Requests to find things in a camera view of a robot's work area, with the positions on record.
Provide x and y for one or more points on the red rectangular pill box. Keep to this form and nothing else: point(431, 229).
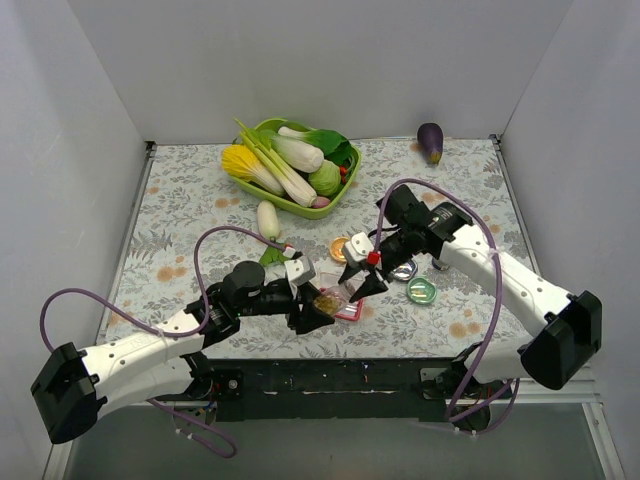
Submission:
point(351, 311)

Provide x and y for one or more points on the green round pill case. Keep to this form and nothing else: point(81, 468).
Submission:
point(421, 291)

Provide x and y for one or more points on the white toy radish with leaves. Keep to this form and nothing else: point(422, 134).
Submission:
point(269, 229)

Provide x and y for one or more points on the green plastic vegetable basket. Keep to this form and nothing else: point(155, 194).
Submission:
point(285, 202)

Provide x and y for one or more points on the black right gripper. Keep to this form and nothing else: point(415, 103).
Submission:
point(378, 263)

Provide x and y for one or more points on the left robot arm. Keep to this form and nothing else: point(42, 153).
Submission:
point(76, 387)

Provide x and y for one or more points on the white toy celery stalk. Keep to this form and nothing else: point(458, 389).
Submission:
point(261, 144)

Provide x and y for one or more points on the yellow toy napa cabbage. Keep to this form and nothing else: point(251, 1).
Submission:
point(240, 162)

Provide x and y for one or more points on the pink toy onion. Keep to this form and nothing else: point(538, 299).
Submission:
point(321, 202)

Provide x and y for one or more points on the amber pill bottle gold cap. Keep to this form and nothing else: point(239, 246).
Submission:
point(328, 304)

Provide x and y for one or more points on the green toy cabbage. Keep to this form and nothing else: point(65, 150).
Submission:
point(326, 180)

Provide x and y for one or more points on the floral patterned table mat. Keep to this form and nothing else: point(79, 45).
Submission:
point(195, 223)

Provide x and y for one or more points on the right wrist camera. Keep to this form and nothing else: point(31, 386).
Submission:
point(359, 249)

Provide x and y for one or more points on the green toy bok choy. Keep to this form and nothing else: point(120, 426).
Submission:
point(335, 147)

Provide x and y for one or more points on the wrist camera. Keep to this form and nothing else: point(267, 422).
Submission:
point(359, 249)
point(299, 269)

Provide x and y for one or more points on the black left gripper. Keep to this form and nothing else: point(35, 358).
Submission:
point(295, 305)

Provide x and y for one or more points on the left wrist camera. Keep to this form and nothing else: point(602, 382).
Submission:
point(299, 269)

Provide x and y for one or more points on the purple toy eggplant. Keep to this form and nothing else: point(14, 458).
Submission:
point(430, 138)

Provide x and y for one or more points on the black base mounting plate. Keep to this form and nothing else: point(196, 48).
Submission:
point(316, 389)

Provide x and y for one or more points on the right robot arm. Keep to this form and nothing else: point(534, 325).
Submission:
point(563, 330)

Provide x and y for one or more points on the orange round pill case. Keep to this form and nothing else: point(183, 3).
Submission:
point(336, 249)

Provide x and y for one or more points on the aluminium frame rail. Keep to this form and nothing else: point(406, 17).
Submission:
point(602, 439)

